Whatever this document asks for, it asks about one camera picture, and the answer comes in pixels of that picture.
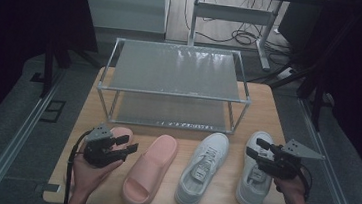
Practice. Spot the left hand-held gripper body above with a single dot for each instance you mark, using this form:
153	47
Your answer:
97	151

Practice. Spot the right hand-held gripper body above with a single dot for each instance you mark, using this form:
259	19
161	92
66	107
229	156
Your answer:
283	165

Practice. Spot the pink slipper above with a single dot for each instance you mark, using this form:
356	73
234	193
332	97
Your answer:
149	169
122	132

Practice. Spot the white sneaker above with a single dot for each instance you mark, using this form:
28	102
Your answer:
252	189
200	171

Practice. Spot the metal shoe rack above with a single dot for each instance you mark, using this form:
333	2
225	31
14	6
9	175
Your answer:
175	71

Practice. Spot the person's right hand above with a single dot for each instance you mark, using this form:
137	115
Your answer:
291	189

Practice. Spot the person's left hand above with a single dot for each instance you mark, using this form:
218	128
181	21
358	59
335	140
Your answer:
86	175

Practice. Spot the black metal stand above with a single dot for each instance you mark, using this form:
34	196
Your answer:
317	105
49	69

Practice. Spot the white power strip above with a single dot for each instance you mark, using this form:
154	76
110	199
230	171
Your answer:
286	74

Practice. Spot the white cabinet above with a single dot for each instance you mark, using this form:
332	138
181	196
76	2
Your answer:
124	4

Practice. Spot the metal floor rail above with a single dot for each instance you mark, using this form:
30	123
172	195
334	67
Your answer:
329	176
14	146

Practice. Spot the grey table corner bracket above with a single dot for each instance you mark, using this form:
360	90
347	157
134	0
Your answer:
48	188

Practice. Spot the white desk frame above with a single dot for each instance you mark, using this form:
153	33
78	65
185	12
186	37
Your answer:
234	14

